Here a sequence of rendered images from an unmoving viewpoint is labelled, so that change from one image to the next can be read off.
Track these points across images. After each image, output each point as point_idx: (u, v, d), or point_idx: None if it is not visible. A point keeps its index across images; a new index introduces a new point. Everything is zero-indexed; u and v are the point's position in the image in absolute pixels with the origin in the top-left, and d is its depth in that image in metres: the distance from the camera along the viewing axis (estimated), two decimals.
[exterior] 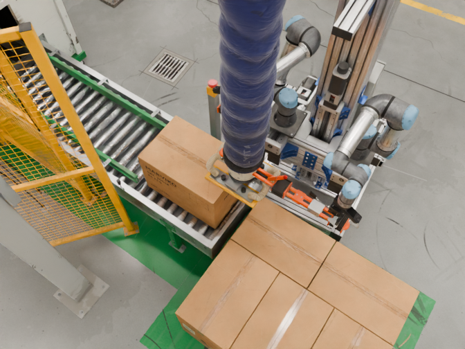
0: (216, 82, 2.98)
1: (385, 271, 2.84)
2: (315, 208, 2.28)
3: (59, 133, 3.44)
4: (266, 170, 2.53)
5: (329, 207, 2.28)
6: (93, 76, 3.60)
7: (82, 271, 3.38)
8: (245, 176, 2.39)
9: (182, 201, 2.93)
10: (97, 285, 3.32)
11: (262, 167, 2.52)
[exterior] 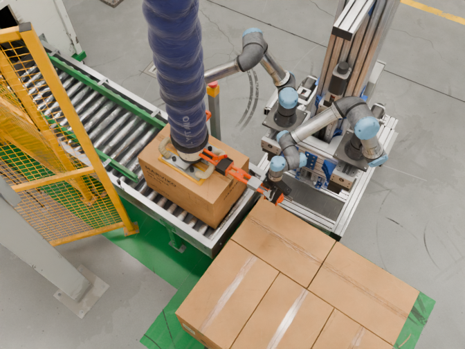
0: (216, 82, 2.98)
1: (385, 271, 2.84)
2: (253, 184, 2.53)
3: (59, 133, 3.44)
4: (213, 151, 2.78)
5: None
6: (93, 76, 3.60)
7: (82, 271, 3.38)
8: (192, 156, 2.63)
9: (182, 201, 2.93)
10: (97, 285, 3.32)
11: (210, 149, 2.77)
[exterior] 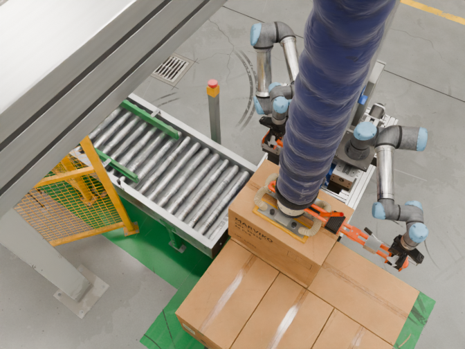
0: (216, 82, 2.98)
1: (385, 271, 2.84)
2: (372, 246, 2.21)
3: None
4: (315, 203, 2.46)
5: (386, 244, 2.22)
6: None
7: (82, 271, 3.38)
8: (297, 211, 2.31)
9: (273, 255, 2.61)
10: (97, 285, 3.32)
11: None
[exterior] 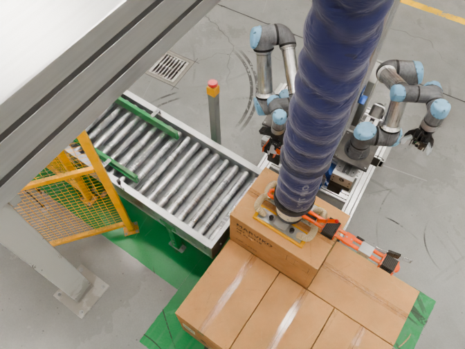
0: (216, 82, 2.98)
1: (385, 271, 2.84)
2: (365, 251, 2.34)
3: None
4: (312, 210, 2.59)
5: (379, 248, 2.34)
6: None
7: (82, 271, 3.38)
8: (295, 218, 2.44)
9: (273, 259, 2.74)
10: (97, 285, 3.32)
11: None
